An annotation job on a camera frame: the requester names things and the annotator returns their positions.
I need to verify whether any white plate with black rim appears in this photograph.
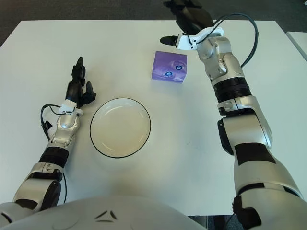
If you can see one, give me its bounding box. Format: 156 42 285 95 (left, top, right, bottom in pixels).
90 97 152 158

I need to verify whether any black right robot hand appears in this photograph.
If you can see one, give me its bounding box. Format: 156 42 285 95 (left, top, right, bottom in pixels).
160 0 215 46

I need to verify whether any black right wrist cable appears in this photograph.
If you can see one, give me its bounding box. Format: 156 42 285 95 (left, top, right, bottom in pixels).
191 13 261 68

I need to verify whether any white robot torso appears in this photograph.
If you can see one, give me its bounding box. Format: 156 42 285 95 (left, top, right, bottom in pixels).
0 194 204 230

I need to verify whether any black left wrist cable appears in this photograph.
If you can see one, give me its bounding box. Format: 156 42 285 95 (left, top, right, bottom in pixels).
40 103 77 142

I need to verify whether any purple tissue paper pack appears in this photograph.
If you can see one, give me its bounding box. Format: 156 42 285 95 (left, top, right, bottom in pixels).
151 50 188 83

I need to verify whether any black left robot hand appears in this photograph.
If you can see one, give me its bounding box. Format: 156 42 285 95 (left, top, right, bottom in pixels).
65 57 97 108

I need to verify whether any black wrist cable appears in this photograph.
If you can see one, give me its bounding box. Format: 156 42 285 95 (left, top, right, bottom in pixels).
191 13 261 68
40 103 77 142

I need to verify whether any white side table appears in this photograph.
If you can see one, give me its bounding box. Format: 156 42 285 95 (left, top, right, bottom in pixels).
286 31 307 62

